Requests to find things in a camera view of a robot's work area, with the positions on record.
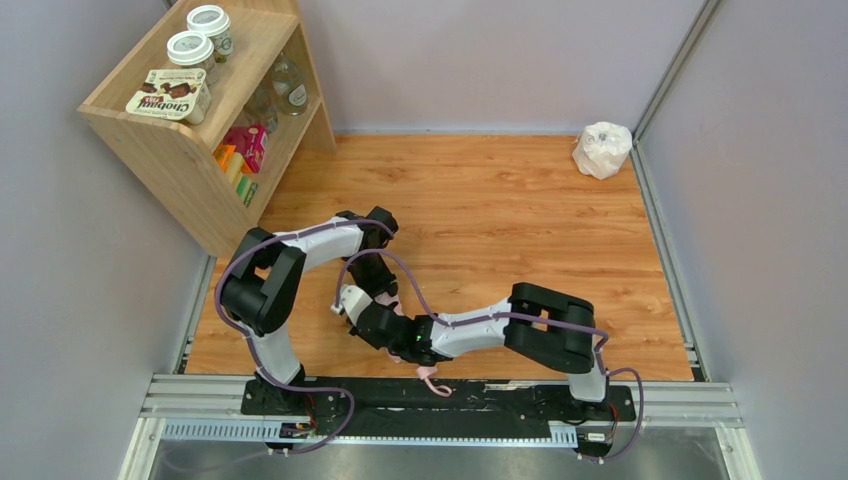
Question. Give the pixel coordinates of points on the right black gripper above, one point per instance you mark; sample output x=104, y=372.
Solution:
x=370, y=316

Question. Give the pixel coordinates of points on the pink folding umbrella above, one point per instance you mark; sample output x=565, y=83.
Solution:
x=430, y=381

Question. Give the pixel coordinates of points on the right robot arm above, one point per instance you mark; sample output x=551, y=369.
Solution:
x=555, y=330

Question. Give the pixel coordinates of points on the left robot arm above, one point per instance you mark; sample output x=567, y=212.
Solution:
x=256, y=293

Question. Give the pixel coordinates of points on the stack of coloured sponges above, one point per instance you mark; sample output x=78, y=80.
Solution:
x=234, y=166

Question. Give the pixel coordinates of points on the pink box on shelf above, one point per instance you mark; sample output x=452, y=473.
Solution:
x=251, y=142

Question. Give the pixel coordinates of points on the white crumpled plastic bag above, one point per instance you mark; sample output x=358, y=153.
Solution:
x=602, y=149

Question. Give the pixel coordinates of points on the glass jar on shelf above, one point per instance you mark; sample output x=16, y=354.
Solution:
x=288, y=84

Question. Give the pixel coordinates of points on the wooden shelf unit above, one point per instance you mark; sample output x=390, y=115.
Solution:
x=175, y=161

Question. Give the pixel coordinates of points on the Chobani yogurt pack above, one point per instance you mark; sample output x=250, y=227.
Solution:
x=179, y=95

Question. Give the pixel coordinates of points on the white lidded cup front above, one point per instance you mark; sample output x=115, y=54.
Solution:
x=190, y=49

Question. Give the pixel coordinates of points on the white lidded cup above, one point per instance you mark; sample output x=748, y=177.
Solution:
x=213, y=22
x=190, y=49

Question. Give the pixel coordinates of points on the white lidded cup rear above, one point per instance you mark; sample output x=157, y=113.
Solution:
x=213, y=22

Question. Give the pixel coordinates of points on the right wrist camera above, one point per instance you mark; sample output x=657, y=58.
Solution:
x=352, y=302

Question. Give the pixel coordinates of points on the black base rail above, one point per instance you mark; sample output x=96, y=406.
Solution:
x=404, y=408

